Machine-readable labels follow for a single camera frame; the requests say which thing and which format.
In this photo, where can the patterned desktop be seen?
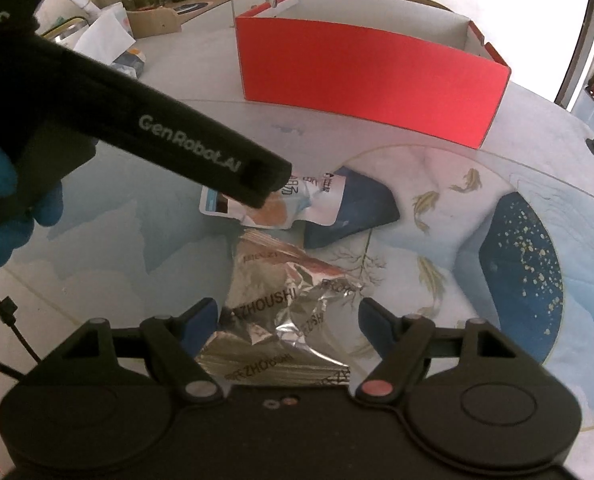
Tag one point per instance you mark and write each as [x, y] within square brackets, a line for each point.
[202, 65]

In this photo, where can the beige tray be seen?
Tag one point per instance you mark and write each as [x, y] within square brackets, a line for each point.
[64, 27]

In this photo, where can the white side cabinet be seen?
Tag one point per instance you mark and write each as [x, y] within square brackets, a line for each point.
[217, 10]

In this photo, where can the red cardboard box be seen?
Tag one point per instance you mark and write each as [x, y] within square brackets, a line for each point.
[367, 75]

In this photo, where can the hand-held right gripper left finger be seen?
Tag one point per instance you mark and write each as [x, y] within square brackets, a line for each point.
[202, 322]

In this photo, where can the brown cardboard box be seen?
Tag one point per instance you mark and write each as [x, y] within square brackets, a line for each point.
[152, 22]

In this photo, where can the silver brown snack packet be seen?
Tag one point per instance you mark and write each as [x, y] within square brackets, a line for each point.
[272, 310]

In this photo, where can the white orange snack packet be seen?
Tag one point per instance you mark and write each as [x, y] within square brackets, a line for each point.
[317, 200]

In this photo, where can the tissue pack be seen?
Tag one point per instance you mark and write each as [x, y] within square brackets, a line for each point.
[102, 35]

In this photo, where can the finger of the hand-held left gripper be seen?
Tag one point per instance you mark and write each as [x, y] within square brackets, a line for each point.
[192, 145]

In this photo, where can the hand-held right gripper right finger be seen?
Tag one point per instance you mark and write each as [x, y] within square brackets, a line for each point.
[377, 325]

